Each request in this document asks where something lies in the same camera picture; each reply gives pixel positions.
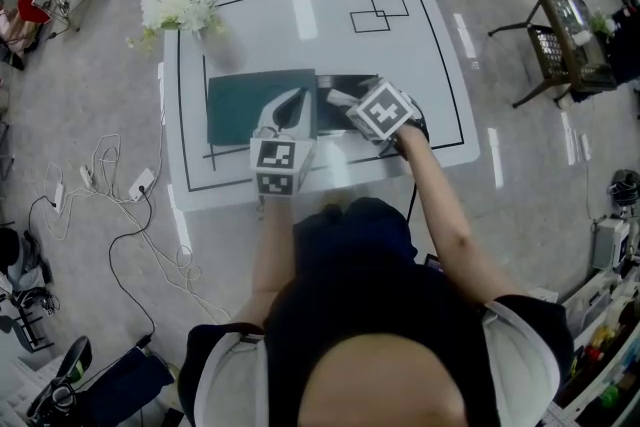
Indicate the slim white power strip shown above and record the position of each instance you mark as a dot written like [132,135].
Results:
[58,196]

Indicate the black lattice side table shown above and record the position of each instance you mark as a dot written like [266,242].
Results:
[560,5]

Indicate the white shelf unit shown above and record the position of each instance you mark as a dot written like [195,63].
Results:
[585,310]

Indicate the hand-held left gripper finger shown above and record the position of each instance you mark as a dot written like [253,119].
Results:
[307,124]
[266,121]

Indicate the person's dark trousers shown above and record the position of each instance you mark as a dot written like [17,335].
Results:
[355,240]

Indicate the person's right forearm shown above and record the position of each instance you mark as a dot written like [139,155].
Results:
[450,225]

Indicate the small white power adapter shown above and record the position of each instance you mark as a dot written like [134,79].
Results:
[85,176]

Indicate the person's left forearm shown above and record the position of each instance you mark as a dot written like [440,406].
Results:
[270,250]

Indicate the white vase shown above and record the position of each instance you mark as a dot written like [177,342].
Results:
[225,50]

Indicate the person's black and white top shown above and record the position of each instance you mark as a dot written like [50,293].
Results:
[375,305]

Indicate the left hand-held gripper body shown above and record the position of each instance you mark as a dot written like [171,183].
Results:
[272,160]

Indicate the white flower bouquet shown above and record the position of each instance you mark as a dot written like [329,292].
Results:
[180,2]

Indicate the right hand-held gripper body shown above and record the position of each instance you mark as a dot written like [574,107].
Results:
[382,110]

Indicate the small dark tablet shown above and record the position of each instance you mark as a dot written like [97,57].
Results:
[433,263]

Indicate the dark teal sliding drawer box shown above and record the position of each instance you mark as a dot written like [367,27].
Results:
[235,110]

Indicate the grey computer case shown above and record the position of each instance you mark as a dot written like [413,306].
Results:
[607,242]

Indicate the white table with black lines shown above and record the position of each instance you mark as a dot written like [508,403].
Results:
[400,60]

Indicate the small white potted plant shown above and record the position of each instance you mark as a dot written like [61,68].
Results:
[581,38]

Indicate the small white cylinder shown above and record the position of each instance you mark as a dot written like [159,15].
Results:
[340,97]

